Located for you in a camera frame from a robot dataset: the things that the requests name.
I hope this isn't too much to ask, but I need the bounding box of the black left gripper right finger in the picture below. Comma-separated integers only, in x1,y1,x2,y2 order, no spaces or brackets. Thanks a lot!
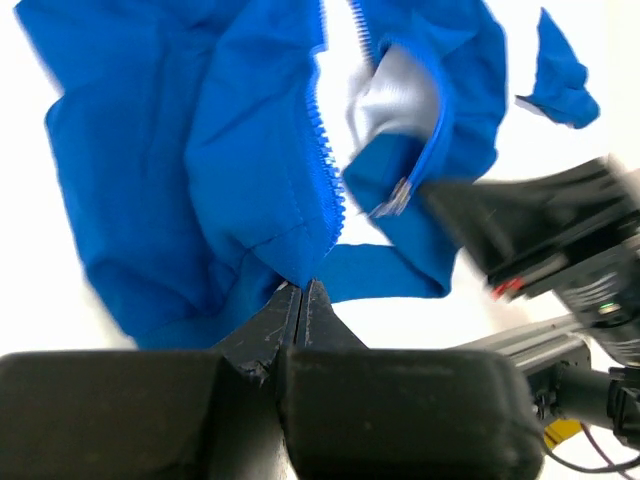
280,281,543,479

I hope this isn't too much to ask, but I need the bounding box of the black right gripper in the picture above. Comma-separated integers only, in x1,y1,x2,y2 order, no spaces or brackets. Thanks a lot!
422,157,639,360

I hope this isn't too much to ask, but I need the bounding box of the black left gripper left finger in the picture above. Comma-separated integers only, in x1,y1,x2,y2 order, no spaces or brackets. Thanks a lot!
1,286,302,479

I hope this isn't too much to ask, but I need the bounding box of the blue red white hooded jacket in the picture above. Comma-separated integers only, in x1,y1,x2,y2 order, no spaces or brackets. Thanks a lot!
15,1,600,349

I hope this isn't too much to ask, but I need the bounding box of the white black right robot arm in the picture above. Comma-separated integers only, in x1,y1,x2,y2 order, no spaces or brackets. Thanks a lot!
419,157,639,448

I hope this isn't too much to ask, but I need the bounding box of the aluminium table frame rail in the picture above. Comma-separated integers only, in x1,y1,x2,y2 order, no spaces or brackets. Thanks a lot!
455,316,592,392

